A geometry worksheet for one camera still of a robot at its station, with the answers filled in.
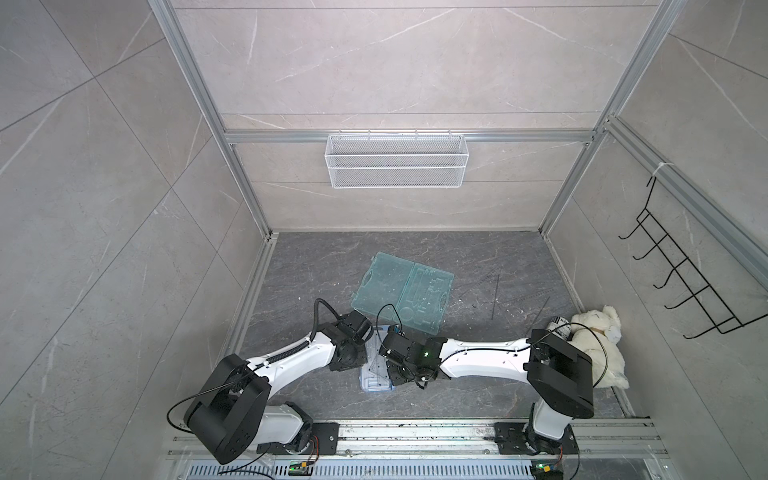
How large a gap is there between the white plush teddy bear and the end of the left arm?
0.60 meters

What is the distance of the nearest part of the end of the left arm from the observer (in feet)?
2.05

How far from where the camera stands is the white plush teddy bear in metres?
0.77
